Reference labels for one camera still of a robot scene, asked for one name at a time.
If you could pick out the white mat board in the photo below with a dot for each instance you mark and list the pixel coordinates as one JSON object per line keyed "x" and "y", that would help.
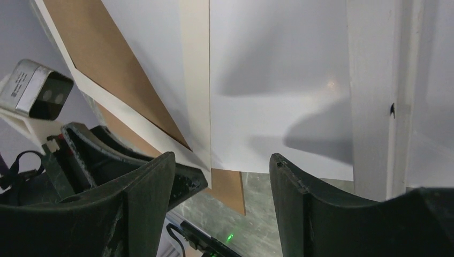
{"x": 191, "y": 71}

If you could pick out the white photo sheet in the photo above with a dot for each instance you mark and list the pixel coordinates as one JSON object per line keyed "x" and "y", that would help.
{"x": 279, "y": 83}

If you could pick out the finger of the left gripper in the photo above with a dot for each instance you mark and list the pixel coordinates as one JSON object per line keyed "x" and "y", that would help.
{"x": 188, "y": 181}
{"x": 98, "y": 156}

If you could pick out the silver picture frame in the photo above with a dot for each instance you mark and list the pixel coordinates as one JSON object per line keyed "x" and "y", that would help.
{"x": 401, "y": 82}

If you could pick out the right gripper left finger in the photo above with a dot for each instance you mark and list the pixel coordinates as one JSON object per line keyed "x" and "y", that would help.
{"x": 123, "y": 217}

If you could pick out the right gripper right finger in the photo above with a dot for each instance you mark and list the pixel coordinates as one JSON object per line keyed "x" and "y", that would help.
{"x": 317, "y": 219}

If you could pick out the brown backing board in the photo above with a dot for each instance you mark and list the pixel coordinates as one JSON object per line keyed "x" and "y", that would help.
{"x": 117, "y": 71}

